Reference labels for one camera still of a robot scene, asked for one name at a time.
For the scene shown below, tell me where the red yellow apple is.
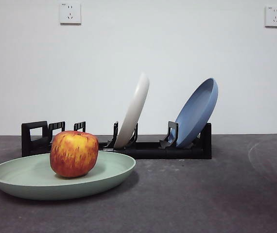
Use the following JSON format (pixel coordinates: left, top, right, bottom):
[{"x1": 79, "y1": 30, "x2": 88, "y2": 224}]
[{"x1": 50, "y1": 130, "x2": 99, "y2": 179}]

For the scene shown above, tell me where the green plate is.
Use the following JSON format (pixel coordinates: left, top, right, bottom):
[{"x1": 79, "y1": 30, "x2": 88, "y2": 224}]
[{"x1": 0, "y1": 152, "x2": 137, "y2": 201}]

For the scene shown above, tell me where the white plate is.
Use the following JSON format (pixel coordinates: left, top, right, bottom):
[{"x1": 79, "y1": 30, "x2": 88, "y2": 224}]
[{"x1": 114, "y1": 72, "x2": 151, "y2": 149}]

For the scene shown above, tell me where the black plate rack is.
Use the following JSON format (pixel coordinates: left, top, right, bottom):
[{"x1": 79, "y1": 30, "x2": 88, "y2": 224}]
[{"x1": 21, "y1": 120, "x2": 212, "y2": 160}]

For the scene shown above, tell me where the blue plate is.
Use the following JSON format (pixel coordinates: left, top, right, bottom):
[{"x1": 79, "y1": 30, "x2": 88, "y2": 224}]
[{"x1": 174, "y1": 77, "x2": 219, "y2": 148}]

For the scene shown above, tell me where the white wall socket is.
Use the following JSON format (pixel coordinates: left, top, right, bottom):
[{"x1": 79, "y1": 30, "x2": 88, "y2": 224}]
[
  {"x1": 265, "y1": 6, "x2": 277, "y2": 28},
  {"x1": 60, "y1": 2, "x2": 82, "y2": 24}
]

